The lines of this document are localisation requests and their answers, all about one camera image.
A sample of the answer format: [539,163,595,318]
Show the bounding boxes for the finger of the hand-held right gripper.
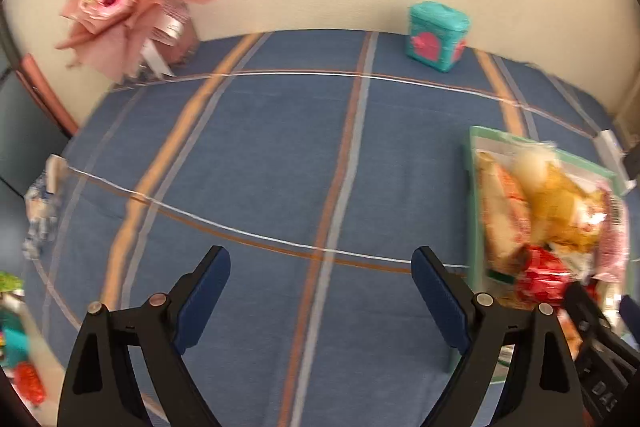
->
[562,282,618,355]
[619,294,640,338]

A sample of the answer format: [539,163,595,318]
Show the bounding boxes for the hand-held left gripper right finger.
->
[411,246,586,427]

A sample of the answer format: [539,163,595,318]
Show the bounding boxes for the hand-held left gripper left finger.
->
[56,245,232,427]

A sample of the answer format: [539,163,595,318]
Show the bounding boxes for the crinkled red snack packet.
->
[515,244,581,308]

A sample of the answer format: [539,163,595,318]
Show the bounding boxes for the pink snack packet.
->
[592,187,628,283]

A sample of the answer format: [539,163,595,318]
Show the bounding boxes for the shallow teal cardboard box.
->
[450,125,628,383]

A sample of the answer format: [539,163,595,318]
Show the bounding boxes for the beige bread packet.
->
[475,151,532,275]

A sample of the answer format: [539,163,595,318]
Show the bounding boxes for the yellow cake packet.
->
[525,162,608,253]

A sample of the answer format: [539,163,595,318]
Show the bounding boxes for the blue plaid tablecloth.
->
[22,29,640,427]

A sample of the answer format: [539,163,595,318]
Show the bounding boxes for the white power strip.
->
[597,129,626,180]

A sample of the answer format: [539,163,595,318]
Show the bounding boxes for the crumpled blue white bag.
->
[22,154,68,260]

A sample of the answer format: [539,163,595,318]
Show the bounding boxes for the teal plastic toy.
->
[0,309,31,365]

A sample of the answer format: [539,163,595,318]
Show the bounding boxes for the dark grey panel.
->
[0,67,71,208]

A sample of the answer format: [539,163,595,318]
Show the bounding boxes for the clear glass jar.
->
[127,0,201,80]

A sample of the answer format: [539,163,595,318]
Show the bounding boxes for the reddish brown rounded bar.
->
[15,54,81,138]

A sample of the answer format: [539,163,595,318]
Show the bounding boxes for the teal tin with pink print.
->
[405,2,472,72]

